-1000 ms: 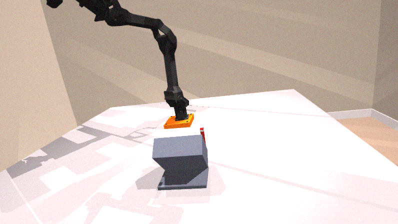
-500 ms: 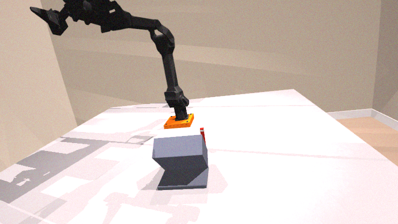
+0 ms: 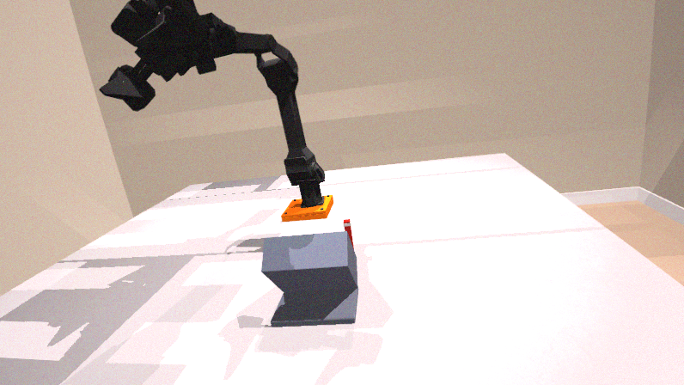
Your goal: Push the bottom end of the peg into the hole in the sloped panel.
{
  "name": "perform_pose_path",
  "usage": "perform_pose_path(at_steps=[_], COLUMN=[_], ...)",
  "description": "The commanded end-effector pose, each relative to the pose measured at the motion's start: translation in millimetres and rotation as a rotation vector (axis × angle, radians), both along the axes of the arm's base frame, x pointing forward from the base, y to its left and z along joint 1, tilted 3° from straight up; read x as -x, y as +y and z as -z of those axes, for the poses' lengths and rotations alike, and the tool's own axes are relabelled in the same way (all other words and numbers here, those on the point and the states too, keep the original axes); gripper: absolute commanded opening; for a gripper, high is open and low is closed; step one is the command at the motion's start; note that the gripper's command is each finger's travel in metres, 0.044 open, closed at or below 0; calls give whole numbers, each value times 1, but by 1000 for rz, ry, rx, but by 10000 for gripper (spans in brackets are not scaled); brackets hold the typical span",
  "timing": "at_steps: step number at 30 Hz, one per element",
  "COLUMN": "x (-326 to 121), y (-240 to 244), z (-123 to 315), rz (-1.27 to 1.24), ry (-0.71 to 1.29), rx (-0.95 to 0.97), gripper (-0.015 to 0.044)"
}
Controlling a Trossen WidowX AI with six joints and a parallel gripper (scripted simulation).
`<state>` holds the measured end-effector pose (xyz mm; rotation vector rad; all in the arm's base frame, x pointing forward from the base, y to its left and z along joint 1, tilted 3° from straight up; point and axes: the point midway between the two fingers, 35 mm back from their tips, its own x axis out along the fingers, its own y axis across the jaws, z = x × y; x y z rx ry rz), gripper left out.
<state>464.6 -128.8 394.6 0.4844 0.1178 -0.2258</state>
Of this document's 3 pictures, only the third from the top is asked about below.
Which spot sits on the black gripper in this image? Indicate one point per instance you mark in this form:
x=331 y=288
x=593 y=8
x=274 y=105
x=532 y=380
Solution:
x=169 y=48

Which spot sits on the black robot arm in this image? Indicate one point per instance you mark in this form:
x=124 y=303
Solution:
x=138 y=17

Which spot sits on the dark red square peg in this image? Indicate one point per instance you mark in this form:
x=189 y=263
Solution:
x=347 y=225

